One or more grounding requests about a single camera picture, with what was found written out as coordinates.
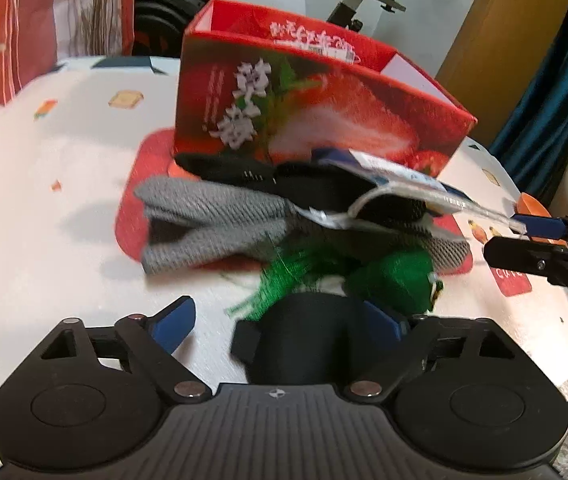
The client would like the wooden door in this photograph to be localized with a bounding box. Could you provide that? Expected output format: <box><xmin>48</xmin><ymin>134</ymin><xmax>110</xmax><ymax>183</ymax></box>
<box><xmin>436</xmin><ymin>0</ymin><xmax>568</xmax><ymax>97</ymax></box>

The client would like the black dotted glove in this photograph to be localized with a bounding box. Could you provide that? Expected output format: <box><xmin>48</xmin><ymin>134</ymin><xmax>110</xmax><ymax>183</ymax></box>
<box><xmin>174</xmin><ymin>152</ymin><xmax>435</xmax><ymax>227</ymax></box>

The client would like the printed white tablecloth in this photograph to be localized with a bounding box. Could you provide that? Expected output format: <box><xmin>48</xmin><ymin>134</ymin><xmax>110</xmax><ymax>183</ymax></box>
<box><xmin>0</xmin><ymin>55</ymin><xmax>568</xmax><ymax>480</ymax></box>

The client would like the red printed bag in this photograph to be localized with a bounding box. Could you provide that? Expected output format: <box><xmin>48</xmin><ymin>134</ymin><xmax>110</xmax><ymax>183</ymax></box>
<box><xmin>0</xmin><ymin>0</ymin><xmax>140</xmax><ymax>133</ymax></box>

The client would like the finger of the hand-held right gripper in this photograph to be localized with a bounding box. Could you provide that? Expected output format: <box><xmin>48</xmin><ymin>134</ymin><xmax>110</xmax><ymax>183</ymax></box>
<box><xmin>510</xmin><ymin>214</ymin><xmax>568</xmax><ymax>241</ymax></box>
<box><xmin>483</xmin><ymin>236</ymin><xmax>565</xmax><ymax>277</ymax></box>

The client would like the red strawberry print box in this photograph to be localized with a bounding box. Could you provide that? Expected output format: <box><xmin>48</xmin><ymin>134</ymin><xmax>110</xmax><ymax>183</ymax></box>
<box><xmin>173</xmin><ymin>0</ymin><xmax>478</xmax><ymax>178</ymax></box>

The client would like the green fringed cloth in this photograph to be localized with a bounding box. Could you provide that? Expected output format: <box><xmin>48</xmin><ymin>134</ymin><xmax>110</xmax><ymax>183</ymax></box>
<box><xmin>226</xmin><ymin>245</ymin><xmax>445</xmax><ymax>322</ymax></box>

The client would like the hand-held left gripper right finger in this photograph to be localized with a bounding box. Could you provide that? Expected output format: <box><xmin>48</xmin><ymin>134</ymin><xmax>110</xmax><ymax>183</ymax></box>
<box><xmin>343</xmin><ymin>300</ymin><xmax>516</xmax><ymax>402</ymax></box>

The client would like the grey knit sock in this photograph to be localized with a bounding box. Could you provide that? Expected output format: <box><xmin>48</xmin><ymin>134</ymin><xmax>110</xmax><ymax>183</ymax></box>
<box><xmin>134</xmin><ymin>176</ymin><xmax>310</xmax><ymax>277</ymax></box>

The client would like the teal curtain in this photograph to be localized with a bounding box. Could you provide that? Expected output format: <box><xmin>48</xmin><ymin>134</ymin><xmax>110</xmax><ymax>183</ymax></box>
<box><xmin>489</xmin><ymin>0</ymin><xmax>568</xmax><ymax>206</ymax></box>

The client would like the blue white plastic packet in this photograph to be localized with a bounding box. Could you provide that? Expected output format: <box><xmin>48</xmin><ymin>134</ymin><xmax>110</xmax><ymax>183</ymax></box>
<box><xmin>311</xmin><ymin>147</ymin><xmax>530</xmax><ymax>237</ymax></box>

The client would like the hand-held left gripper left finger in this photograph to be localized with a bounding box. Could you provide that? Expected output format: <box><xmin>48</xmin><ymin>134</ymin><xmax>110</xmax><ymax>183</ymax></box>
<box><xmin>39</xmin><ymin>296</ymin><xmax>211</xmax><ymax>402</ymax></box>

